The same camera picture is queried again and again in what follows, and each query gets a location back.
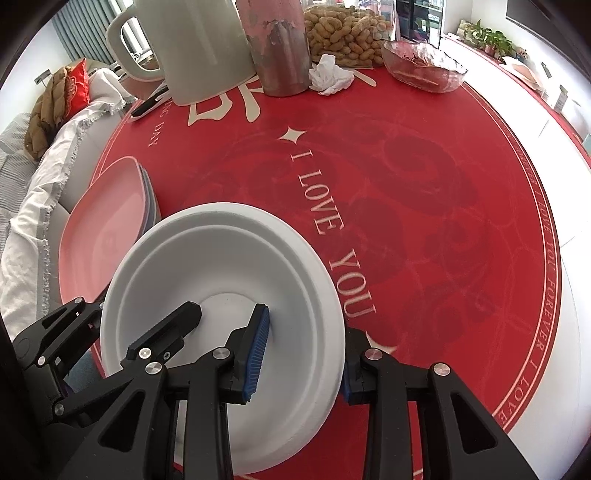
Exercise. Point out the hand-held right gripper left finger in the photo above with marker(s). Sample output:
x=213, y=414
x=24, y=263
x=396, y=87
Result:
x=258, y=350

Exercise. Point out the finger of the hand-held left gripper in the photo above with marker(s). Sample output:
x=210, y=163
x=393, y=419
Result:
x=60, y=323
x=175, y=321

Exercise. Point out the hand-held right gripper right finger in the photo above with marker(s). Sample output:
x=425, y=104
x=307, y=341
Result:
x=353, y=390

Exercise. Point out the white paper bowl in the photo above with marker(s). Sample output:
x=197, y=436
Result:
x=221, y=206
x=231, y=277
x=300, y=258

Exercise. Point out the pink plate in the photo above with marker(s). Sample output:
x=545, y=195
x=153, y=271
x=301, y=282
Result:
x=101, y=240

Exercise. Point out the grey plate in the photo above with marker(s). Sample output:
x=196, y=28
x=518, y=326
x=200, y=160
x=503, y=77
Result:
x=156, y=207

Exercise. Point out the light blue plate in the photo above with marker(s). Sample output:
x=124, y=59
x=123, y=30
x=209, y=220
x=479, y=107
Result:
x=147, y=194

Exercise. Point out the white fringed blanket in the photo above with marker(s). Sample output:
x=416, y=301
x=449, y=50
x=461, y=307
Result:
x=46, y=184

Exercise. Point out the grey striped sofa cover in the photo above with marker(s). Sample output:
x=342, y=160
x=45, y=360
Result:
x=14, y=152

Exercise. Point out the brown braided cushion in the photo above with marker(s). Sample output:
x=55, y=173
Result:
x=44, y=120

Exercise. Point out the round red table mat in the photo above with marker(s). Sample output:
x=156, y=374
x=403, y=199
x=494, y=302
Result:
x=415, y=184

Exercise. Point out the red cushion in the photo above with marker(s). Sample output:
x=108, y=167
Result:
x=76, y=92

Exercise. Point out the pale green pitcher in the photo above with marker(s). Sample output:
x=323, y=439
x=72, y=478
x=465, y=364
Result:
x=198, y=46

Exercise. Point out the blue-grey curtain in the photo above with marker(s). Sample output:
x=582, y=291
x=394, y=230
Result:
x=78, y=41

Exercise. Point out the crumpled white tissue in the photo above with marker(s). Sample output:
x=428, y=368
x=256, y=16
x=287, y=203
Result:
x=330, y=76

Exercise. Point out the tall glass jar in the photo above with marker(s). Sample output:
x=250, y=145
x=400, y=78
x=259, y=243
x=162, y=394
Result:
x=277, y=46

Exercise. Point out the flat wooden stick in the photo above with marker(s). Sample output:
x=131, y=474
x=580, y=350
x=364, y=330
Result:
x=364, y=77

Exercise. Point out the pink glass bowl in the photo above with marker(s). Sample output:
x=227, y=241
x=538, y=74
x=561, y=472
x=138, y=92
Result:
x=420, y=64

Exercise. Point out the bag of peanuts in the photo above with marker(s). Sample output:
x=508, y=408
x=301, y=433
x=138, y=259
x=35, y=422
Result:
x=341, y=32

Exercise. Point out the white sideboard cabinet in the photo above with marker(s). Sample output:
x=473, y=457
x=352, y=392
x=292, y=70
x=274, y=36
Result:
x=521, y=101

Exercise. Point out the pink paper box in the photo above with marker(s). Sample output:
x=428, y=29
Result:
x=519, y=71

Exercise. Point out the small white box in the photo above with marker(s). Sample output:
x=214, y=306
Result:
x=562, y=97

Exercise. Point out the black glass-door fridge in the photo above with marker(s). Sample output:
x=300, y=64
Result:
x=420, y=21

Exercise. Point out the green potted plant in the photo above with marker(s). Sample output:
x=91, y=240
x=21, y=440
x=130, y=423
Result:
x=489, y=39

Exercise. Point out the black wall television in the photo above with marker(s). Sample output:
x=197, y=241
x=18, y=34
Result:
x=545, y=18

